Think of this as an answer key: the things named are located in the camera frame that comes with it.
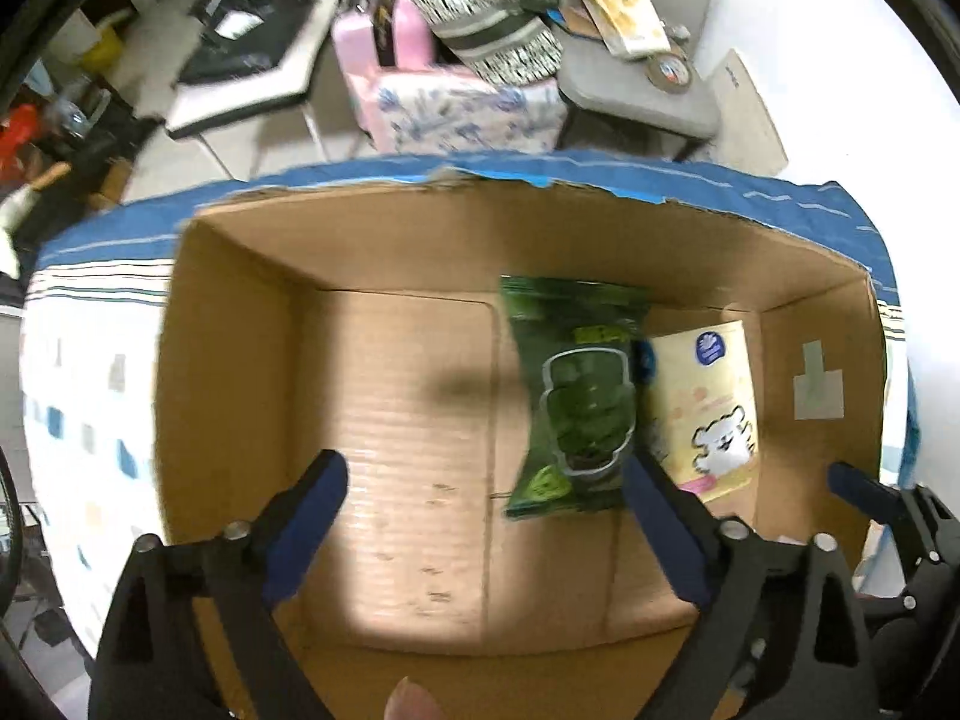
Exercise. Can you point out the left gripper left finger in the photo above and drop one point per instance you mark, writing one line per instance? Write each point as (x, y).
(253, 566)

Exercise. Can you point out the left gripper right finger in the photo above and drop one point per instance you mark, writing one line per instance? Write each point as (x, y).
(713, 564)

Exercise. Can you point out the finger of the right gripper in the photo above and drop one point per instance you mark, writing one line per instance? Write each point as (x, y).
(878, 501)

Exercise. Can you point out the yellow tissue pack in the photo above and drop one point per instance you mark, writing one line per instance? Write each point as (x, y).
(699, 405)

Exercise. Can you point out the green snack packet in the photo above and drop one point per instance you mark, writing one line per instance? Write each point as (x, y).
(576, 342)

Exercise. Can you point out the open cardboard box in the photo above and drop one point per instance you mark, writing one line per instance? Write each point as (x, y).
(371, 324)

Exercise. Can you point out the plaid checkered tablecloth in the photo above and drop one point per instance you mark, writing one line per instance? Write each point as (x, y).
(90, 427)

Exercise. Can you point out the white goose plush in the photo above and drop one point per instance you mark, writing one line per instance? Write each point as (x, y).
(16, 206)

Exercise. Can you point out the white leather chair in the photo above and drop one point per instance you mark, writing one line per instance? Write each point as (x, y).
(198, 110)

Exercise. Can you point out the grey padded chair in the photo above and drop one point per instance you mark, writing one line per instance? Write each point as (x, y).
(618, 93)

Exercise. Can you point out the floral blue white bag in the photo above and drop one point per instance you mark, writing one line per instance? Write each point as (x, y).
(450, 110)

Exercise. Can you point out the tape roll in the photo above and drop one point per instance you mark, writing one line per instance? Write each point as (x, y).
(669, 72)

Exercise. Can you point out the red plastic bag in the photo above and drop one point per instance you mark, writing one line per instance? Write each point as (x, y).
(21, 128)

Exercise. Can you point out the yellow bin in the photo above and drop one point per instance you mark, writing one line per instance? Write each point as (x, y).
(103, 56)

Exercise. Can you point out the pink suitcase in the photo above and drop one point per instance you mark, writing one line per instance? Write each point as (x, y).
(372, 36)

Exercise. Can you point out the black plastic bag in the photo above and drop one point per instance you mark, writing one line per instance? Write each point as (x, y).
(241, 38)

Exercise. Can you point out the yellow snack box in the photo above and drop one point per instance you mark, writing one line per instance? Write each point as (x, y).
(630, 29)

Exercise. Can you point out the black white patterned bag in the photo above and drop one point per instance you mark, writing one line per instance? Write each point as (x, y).
(505, 42)

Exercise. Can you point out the white board against wall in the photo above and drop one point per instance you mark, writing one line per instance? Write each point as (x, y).
(747, 139)

